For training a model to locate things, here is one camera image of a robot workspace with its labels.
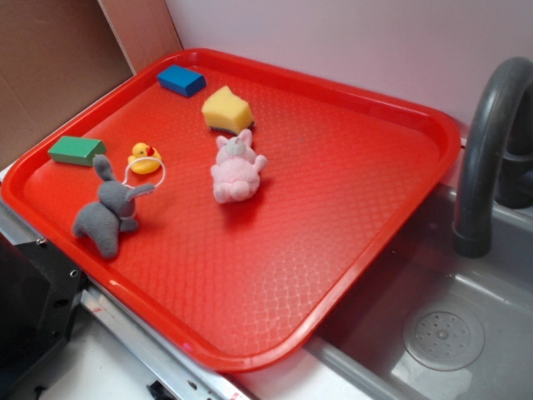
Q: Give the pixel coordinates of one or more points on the yellow rubber duck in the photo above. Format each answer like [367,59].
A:
[144,159]

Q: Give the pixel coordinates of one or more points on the red plastic tray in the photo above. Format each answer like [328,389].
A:
[239,286]

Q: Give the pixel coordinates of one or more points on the pink plush bunny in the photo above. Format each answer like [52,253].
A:
[236,171]

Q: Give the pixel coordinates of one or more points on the yellow sponge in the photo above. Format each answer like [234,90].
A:
[225,111]

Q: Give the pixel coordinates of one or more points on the grey plush elephant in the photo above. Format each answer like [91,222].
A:
[114,212]

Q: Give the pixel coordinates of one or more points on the blue rectangular block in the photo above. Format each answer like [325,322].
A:
[181,80]

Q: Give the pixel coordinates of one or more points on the green rectangular block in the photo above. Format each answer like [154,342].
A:
[76,150]

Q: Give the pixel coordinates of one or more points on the grey plastic sink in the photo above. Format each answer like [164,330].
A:
[423,322]

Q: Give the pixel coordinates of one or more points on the grey toy faucet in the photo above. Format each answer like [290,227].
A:
[497,165]

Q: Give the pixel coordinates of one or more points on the brown cardboard panel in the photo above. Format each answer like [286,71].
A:
[59,57]

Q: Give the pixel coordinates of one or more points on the silver metal rail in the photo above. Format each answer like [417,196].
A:
[182,377]

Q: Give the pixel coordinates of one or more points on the black metal bracket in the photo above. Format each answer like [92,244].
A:
[40,291]

